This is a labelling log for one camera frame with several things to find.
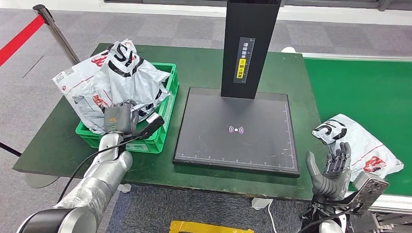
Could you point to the pale round table foot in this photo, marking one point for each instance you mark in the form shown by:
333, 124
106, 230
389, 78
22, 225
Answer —
39, 180

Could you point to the green conveyor belt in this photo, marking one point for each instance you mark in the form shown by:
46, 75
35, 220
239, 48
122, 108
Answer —
354, 86

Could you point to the white poly mailer parcel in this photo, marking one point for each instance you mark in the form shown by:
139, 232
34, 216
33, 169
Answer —
363, 141
74, 86
128, 80

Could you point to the green plastic crate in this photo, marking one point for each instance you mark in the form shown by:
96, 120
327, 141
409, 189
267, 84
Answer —
161, 128

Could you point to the black inbound scanner machine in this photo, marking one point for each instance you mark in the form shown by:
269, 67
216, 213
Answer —
238, 128

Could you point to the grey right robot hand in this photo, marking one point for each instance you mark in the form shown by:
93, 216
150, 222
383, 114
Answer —
334, 180

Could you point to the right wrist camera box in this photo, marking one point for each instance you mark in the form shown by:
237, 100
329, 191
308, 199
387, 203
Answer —
370, 189

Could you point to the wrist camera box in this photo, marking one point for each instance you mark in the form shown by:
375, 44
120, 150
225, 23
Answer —
151, 127
370, 189

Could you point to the steel stanchion post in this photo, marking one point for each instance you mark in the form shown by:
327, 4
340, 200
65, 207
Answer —
59, 37

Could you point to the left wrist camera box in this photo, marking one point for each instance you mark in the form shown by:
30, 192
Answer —
151, 127

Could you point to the white table foot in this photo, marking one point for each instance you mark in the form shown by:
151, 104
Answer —
124, 187
288, 49
260, 203

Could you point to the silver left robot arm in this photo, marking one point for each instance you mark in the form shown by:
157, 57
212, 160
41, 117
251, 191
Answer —
96, 186

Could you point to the red barrier belt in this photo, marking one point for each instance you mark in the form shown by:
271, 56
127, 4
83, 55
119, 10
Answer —
19, 40

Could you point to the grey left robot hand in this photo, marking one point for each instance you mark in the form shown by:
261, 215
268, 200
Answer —
119, 119

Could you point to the yellow taped block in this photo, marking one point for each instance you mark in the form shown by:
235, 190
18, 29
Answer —
206, 227

